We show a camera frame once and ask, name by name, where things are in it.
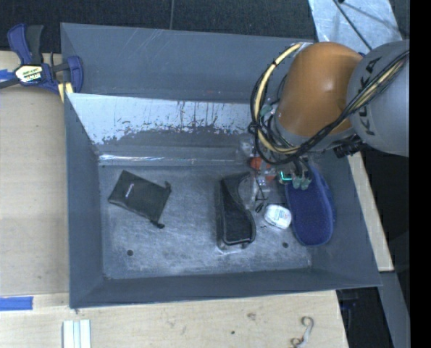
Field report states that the black glasses case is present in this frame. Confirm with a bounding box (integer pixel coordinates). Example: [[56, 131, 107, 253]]
[[214, 172, 257, 250]]

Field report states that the small white round container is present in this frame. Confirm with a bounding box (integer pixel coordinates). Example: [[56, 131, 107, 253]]
[[264, 204, 293, 229]]

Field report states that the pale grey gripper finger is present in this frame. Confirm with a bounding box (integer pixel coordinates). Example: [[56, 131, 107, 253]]
[[246, 178, 258, 210], [256, 178, 269, 212]]

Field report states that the blue slipper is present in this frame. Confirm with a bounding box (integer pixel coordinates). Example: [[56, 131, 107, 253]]
[[284, 160, 336, 247]]

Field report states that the grey metal hook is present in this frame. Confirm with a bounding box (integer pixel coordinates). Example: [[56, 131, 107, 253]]
[[290, 315, 315, 348]]

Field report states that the black cloth pouch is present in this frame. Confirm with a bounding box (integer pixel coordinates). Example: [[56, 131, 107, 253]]
[[107, 169, 172, 230]]

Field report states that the grey metal bin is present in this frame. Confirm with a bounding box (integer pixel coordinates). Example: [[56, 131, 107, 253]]
[[59, 22, 383, 309]]

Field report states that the black cylinder on white bracket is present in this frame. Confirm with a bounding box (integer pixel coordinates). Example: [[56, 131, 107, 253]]
[[332, 138, 363, 159]]

